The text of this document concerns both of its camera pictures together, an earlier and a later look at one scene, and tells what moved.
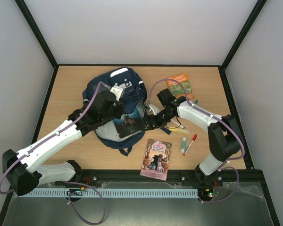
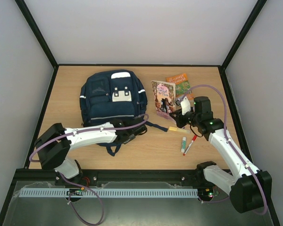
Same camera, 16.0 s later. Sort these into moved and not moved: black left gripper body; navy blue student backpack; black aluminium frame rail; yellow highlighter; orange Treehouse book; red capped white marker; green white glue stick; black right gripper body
Moved: navy blue student backpack; black right gripper body; black left gripper body
Not moved: black aluminium frame rail; green white glue stick; yellow highlighter; orange Treehouse book; red capped white marker
